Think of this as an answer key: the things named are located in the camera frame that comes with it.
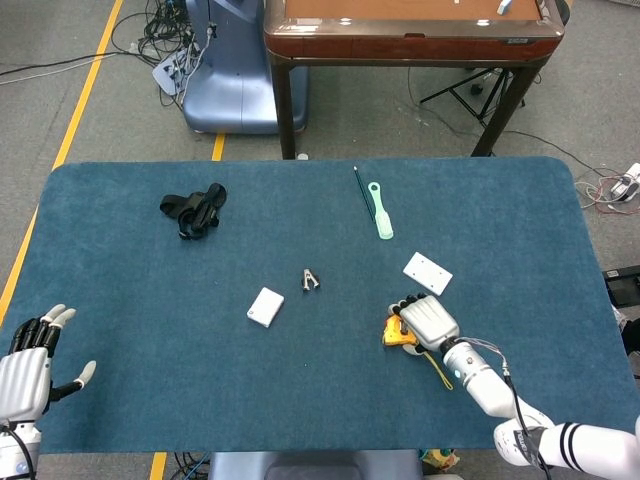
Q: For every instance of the black pen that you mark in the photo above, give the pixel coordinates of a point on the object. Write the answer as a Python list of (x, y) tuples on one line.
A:
[(364, 195)]

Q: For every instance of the blue felt table cover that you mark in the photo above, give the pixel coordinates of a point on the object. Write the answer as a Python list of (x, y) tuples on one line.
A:
[(300, 380)]

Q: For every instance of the mint green brush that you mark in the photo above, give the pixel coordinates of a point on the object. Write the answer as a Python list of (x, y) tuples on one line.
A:
[(384, 225)]

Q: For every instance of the colourful item under table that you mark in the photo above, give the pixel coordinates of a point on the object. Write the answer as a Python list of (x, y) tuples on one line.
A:
[(440, 460)]

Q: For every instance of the brown mahjong table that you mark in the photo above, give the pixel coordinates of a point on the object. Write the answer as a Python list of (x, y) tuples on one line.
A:
[(410, 47)]

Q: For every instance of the black metal clip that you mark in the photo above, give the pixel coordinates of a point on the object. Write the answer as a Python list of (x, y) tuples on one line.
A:
[(310, 280)]

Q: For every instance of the blue robot base column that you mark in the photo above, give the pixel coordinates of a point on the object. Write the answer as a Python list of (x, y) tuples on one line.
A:
[(235, 85)]

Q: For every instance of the flat white plastic plate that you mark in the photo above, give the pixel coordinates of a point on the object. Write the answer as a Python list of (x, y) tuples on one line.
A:
[(427, 274)]

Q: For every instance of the white floor power strip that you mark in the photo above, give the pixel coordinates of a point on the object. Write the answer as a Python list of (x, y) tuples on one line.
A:
[(167, 72)]

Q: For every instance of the grey blue own robot base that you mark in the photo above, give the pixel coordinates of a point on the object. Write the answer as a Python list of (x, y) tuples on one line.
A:
[(310, 467)]

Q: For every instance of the yellow tape measure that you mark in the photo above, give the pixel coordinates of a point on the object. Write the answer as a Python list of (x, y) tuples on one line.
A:
[(392, 332)]

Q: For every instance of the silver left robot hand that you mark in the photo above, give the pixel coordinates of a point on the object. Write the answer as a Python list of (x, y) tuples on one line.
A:
[(22, 380)]

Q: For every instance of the small white rectangular box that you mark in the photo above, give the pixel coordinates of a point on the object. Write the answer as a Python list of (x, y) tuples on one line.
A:
[(265, 307)]

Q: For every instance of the black box on floor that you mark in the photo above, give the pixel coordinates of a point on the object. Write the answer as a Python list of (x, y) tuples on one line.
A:
[(625, 287)]

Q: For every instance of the single white blue mahjong tile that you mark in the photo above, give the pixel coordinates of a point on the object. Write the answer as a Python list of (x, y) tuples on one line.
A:
[(504, 6)]

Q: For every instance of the black tripod stand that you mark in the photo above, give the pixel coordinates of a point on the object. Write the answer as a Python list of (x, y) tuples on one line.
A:
[(467, 95)]

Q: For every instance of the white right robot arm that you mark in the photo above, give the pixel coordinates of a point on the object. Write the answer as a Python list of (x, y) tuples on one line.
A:
[(480, 380)]

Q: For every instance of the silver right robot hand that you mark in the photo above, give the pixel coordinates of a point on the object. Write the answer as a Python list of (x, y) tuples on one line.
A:
[(430, 322)]

